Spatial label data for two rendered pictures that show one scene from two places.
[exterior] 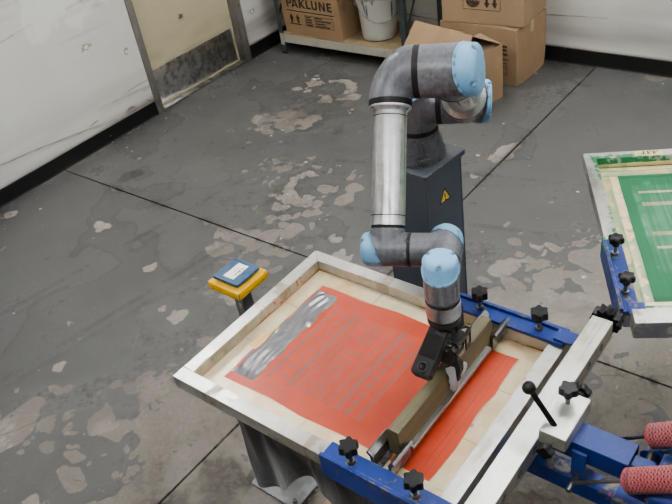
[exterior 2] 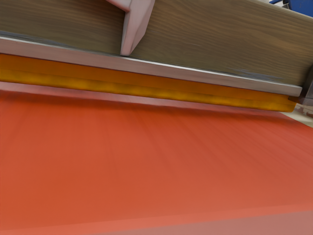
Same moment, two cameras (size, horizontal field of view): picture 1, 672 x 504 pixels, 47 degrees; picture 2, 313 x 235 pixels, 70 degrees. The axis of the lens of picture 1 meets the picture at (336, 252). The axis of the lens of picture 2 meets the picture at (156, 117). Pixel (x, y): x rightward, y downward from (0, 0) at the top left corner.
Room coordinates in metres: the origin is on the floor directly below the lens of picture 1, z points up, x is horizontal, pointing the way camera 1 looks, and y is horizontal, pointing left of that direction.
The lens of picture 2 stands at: (1.37, -0.08, 1.01)
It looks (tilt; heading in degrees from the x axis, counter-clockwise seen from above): 19 degrees down; 205
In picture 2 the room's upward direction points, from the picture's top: 12 degrees clockwise
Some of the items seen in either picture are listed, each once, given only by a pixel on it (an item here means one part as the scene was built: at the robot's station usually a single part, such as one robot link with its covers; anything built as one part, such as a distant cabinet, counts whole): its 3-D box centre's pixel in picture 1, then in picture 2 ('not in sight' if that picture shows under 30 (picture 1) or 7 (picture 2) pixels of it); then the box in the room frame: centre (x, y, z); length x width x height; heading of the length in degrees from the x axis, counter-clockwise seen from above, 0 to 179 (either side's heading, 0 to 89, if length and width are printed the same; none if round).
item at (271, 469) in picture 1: (313, 472); not in sight; (1.25, 0.15, 0.74); 0.46 x 0.04 x 0.42; 47
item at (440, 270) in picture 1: (441, 277); not in sight; (1.23, -0.20, 1.31); 0.09 x 0.08 x 0.11; 162
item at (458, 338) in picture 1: (446, 333); not in sight; (1.23, -0.21, 1.15); 0.09 x 0.08 x 0.12; 137
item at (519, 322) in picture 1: (508, 326); not in sight; (1.40, -0.39, 0.97); 0.30 x 0.05 x 0.07; 47
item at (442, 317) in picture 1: (441, 306); not in sight; (1.23, -0.20, 1.23); 0.08 x 0.08 x 0.05
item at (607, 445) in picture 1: (590, 445); not in sight; (0.98, -0.44, 1.02); 0.17 x 0.06 x 0.05; 47
